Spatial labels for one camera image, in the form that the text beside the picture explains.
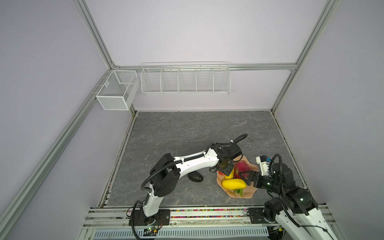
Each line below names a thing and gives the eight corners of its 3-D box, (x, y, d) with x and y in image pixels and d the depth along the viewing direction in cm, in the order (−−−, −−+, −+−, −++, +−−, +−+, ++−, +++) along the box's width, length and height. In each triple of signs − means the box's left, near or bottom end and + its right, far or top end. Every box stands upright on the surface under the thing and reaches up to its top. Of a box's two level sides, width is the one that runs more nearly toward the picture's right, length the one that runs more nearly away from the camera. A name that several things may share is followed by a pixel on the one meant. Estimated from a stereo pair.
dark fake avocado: (188, 177, 88) (187, 174, 85) (194, 171, 91) (194, 167, 87) (197, 186, 85) (197, 183, 81) (203, 180, 87) (203, 177, 83)
